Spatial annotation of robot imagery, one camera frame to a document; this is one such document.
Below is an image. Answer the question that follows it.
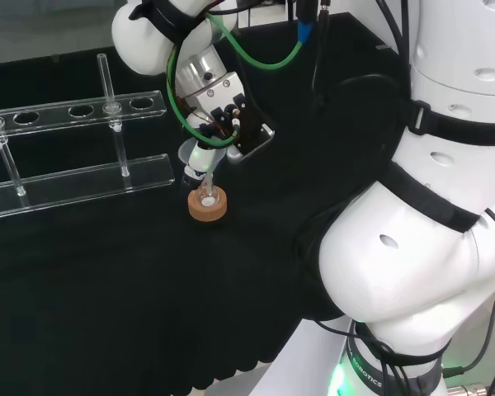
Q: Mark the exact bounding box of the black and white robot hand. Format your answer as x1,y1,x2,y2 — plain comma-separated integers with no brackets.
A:
182,95,249,186

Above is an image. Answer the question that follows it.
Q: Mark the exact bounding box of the translucent plastic funnel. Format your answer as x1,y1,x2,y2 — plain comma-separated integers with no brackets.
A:
177,138,228,197

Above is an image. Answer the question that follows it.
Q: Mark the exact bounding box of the clear round-bottom flask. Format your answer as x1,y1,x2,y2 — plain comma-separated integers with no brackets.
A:
196,183,220,210

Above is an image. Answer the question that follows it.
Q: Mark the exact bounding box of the clear funnel stand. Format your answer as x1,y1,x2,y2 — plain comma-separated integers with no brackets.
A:
0,53,177,222

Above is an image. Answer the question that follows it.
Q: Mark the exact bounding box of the black cloth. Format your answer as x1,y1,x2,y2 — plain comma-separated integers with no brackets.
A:
0,11,413,391

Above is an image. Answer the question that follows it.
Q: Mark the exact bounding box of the cork ring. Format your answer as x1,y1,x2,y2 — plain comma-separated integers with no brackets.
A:
188,187,228,224

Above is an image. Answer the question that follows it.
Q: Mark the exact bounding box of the wrist camera with silver bracket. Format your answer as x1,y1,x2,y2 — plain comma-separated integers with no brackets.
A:
226,122,276,166

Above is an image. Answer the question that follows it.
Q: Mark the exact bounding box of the green cable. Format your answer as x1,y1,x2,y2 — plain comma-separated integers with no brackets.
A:
164,12,305,150

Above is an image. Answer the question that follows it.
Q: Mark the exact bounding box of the black cable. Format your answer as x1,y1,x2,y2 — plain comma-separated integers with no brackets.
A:
311,0,335,111
439,208,495,379

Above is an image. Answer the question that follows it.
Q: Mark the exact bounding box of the blue cable connector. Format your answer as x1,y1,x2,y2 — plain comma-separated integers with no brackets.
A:
296,18,315,45

